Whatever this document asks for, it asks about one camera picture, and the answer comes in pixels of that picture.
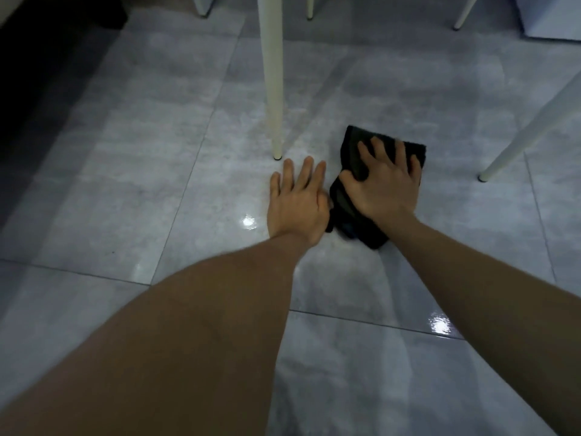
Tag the person's right thumb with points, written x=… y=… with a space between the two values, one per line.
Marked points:
x=350 y=180

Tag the person's left little finger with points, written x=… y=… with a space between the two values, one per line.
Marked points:
x=276 y=182

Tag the person's left middle finger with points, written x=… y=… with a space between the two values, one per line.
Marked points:
x=305 y=172

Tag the person's right middle finger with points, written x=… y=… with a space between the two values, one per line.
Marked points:
x=382 y=152

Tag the person's left hand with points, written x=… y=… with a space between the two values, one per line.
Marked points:
x=295 y=213

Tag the white furniture leg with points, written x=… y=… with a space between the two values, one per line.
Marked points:
x=203 y=4

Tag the person's left thumb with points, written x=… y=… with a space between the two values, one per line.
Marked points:
x=329 y=208

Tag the person's right hand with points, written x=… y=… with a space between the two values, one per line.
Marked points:
x=390 y=190

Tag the person's right forearm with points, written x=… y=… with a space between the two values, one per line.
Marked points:
x=490 y=322

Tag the white table leg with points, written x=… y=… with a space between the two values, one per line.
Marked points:
x=271 y=77
x=465 y=11
x=526 y=131
x=310 y=6

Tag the black cleaning cloth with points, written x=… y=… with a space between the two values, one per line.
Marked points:
x=349 y=149

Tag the person's right little finger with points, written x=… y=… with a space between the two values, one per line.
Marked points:
x=415 y=165

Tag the person's left forearm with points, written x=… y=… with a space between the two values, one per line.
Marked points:
x=181 y=340

